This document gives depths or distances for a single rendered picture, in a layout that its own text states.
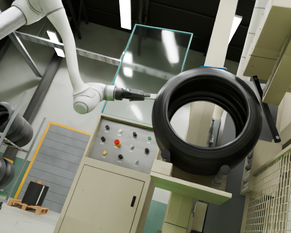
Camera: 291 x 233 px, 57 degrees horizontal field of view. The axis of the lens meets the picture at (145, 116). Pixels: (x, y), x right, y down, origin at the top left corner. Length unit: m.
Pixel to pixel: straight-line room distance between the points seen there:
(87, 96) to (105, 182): 0.80
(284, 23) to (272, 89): 0.38
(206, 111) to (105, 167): 0.84
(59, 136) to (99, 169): 9.03
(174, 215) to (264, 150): 0.62
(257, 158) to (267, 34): 0.67
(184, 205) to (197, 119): 0.53
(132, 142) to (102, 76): 9.82
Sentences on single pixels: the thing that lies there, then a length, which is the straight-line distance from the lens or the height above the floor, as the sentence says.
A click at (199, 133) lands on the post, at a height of 1.17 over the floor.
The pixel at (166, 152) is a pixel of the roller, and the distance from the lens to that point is 1.27.
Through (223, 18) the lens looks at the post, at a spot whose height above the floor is 2.11.
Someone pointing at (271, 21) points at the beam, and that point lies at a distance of 1.51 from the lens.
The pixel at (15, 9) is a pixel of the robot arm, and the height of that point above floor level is 1.37.
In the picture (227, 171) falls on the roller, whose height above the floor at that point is 0.90.
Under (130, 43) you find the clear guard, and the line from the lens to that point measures 2.52.
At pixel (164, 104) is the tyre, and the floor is 1.14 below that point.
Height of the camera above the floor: 0.59
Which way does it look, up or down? 21 degrees up
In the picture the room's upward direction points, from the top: 18 degrees clockwise
